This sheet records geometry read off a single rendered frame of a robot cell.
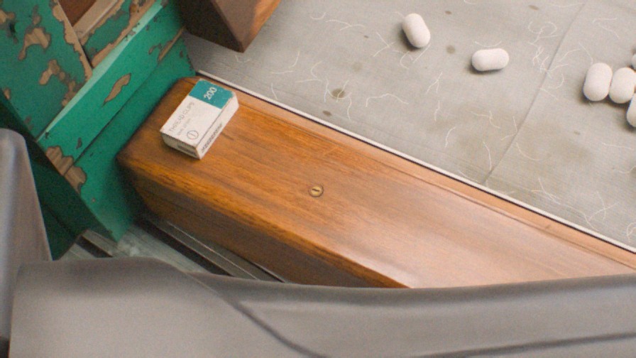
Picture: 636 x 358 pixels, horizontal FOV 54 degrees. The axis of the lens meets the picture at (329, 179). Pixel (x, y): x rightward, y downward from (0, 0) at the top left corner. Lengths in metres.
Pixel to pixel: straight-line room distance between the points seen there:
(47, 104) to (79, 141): 0.05
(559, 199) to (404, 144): 0.13
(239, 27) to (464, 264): 0.26
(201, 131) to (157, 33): 0.09
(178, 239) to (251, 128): 0.13
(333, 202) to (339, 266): 0.05
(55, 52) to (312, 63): 0.24
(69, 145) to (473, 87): 0.34
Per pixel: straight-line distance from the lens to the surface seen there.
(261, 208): 0.49
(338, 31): 0.62
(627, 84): 0.60
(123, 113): 0.54
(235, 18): 0.53
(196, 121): 0.52
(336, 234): 0.47
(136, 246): 0.61
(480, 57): 0.59
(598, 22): 0.67
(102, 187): 0.56
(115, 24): 0.50
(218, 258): 0.58
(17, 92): 0.45
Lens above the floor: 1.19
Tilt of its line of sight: 60 degrees down
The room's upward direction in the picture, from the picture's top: 4 degrees counter-clockwise
